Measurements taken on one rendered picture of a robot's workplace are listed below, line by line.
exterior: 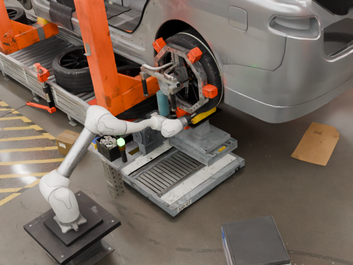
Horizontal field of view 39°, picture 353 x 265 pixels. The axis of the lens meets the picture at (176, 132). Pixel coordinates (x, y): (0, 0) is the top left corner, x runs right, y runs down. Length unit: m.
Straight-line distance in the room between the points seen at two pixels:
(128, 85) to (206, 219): 1.29
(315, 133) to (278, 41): 1.71
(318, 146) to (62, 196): 2.31
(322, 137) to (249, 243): 1.72
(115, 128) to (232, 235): 1.04
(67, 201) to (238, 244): 1.16
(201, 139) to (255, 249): 1.38
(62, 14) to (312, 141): 2.80
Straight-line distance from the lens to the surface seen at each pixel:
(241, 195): 4.09
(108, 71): 4.04
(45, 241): 3.61
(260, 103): 3.52
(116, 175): 4.09
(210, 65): 3.74
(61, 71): 5.19
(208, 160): 4.19
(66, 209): 3.46
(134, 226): 3.94
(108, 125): 3.35
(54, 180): 3.58
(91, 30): 3.85
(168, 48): 3.88
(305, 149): 4.55
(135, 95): 4.29
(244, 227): 3.37
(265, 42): 3.27
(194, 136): 4.35
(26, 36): 5.83
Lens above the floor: 2.78
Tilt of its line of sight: 35 degrees down
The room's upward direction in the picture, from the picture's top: 7 degrees counter-clockwise
